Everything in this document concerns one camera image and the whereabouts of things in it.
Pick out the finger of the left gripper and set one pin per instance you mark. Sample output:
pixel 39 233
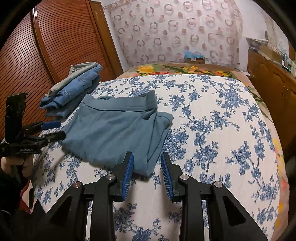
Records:
pixel 44 140
pixel 45 125

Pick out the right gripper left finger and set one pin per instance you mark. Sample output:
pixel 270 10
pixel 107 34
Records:
pixel 67 218

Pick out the teal pants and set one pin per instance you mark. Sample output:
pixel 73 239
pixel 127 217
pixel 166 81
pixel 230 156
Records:
pixel 103 129

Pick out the blue floral white bedsheet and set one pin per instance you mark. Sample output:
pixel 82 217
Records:
pixel 218 134

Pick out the cardboard box on sideboard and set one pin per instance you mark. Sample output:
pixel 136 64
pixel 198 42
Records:
pixel 270 54

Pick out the wooden louvred wardrobe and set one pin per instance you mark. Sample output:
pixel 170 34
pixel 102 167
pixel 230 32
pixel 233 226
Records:
pixel 49 39

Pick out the wooden sideboard cabinet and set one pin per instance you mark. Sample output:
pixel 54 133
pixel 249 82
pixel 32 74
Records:
pixel 277 89

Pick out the cardboard box blue contents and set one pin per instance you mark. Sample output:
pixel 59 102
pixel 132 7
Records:
pixel 196 57

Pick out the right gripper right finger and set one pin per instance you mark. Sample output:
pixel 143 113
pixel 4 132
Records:
pixel 227 218

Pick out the grey folded garment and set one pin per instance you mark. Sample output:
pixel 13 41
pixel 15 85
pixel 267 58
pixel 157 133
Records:
pixel 75 71

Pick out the pink ring patterned curtain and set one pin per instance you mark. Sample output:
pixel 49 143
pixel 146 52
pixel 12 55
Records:
pixel 173 31

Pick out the colourful floral blanket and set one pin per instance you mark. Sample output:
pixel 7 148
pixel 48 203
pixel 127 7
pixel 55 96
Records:
pixel 218 70

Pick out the left hand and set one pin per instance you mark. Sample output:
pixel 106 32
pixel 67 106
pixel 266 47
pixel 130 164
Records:
pixel 7 164

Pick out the blue denim jeans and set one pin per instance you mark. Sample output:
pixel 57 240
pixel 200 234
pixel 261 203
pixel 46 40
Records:
pixel 64 102

